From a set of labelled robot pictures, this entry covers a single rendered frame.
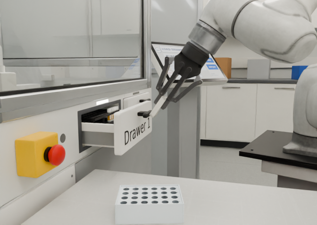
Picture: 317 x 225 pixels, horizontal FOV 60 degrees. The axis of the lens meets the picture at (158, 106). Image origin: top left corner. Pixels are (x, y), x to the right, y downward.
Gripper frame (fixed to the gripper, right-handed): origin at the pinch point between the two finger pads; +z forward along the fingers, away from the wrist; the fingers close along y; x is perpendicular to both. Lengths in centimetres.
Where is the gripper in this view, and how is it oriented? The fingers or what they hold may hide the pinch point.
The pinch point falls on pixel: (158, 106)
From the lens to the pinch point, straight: 80.5
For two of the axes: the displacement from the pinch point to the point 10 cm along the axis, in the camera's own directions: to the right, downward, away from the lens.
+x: -2.5, 1.3, -9.6
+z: -5.5, 7.9, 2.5
